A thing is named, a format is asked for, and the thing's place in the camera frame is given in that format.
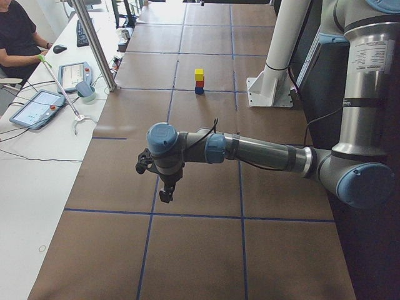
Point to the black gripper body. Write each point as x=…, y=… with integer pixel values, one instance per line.
x=169, y=180

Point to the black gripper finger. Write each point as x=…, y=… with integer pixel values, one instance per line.
x=166, y=194

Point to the blue wooden cube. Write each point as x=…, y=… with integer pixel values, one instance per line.
x=199, y=90

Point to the red wooden cube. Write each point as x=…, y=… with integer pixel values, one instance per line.
x=199, y=84

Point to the yellow wooden cube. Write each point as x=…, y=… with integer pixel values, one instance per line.
x=199, y=74

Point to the thin rod with stand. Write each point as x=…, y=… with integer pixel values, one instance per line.
x=79, y=118

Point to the blue tape roll cup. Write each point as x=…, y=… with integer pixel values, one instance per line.
x=86, y=92

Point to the far teach pendant tablet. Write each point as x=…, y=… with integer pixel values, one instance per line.
x=69, y=75

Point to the teach pendant tablet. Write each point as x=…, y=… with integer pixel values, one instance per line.
x=69, y=75
x=39, y=110

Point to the near teach pendant tablet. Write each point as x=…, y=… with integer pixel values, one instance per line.
x=39, y=110

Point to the black keyboard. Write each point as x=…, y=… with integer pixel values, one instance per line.
x=81, y=37

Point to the black computer mouse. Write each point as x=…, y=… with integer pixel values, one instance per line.
x=58, y=48

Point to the person in black shirt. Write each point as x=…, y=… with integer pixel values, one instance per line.
x=21, y=44

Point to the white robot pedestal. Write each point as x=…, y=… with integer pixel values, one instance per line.
x=272, y=86

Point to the aluminium frame post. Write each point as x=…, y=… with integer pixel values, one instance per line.
x=95, y=45

